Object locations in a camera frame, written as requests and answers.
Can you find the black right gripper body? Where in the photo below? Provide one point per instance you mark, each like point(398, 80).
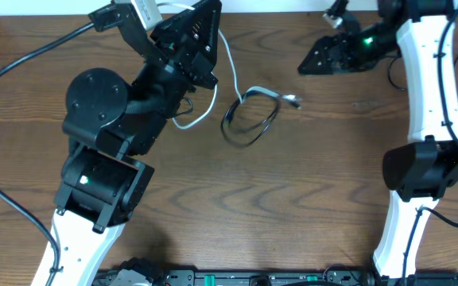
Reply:
point(341, 56)

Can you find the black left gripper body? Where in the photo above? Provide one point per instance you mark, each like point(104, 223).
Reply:
point(182, 57)

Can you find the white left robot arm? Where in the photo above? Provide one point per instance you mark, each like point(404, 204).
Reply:
point(110, 123)

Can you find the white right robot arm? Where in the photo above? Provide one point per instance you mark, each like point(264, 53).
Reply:
point(418, 173)

